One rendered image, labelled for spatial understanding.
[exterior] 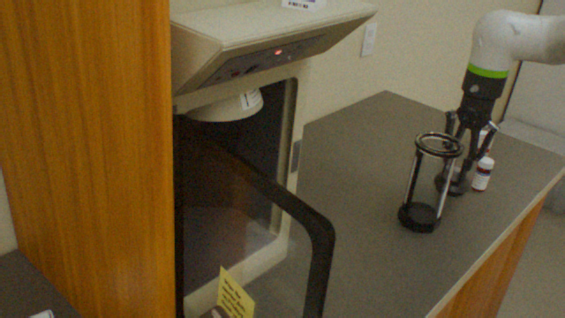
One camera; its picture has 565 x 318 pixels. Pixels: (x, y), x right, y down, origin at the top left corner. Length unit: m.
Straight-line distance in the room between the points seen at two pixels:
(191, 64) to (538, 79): 3.24
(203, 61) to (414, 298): 0.70
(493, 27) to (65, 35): 0.88
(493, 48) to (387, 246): 0.50
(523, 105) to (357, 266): 2.78
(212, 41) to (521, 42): 0.81
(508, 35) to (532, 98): 2.55
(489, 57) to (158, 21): 0.86
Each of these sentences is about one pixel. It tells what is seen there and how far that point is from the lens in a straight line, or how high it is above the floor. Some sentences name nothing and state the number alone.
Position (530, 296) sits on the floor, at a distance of 2.80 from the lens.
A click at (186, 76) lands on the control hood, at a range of 0.65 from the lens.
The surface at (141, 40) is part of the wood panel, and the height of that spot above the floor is 1.52.
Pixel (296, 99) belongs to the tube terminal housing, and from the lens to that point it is 0.92.
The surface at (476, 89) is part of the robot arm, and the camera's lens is 1.27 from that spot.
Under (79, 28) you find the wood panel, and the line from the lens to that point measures 0.67.
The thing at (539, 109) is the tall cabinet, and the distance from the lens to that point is 3.78.
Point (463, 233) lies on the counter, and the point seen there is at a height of 0.94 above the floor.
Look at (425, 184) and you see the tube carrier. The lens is 1.23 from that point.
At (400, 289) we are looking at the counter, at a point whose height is 0.94.
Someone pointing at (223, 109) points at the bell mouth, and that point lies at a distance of 0.83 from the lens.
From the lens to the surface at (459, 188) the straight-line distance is 1.40.
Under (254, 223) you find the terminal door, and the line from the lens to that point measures 0.60.
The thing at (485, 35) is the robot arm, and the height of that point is 1.39.
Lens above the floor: 1.69
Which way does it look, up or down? 30 degrees down
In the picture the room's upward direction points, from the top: 6 degrees clockwise
